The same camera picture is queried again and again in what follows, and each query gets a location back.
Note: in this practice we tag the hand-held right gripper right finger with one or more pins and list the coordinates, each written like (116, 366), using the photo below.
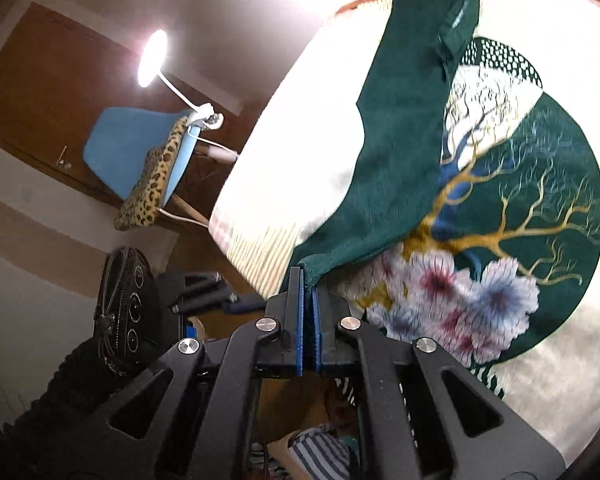
(316, 330)

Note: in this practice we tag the brown wooden door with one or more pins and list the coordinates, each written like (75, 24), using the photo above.
(55, 85)

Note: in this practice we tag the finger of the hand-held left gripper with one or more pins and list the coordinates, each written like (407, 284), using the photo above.
(205, 292)

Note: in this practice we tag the grey striped shirt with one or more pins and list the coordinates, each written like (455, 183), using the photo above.
(315, 452)

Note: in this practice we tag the leopard print cushion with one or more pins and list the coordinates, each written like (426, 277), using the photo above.
(152, 180)

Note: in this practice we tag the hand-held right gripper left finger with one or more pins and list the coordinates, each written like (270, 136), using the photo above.
(296, 330)

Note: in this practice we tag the white desk lamp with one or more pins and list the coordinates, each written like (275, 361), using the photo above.
(152, 57)

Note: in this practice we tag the dark green knitted garment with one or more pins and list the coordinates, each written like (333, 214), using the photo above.
(400, 160)

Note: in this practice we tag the blue chair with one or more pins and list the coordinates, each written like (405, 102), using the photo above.
(120, 145)

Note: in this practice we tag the white tree print pillowcase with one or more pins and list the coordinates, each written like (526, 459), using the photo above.
(540, 185)

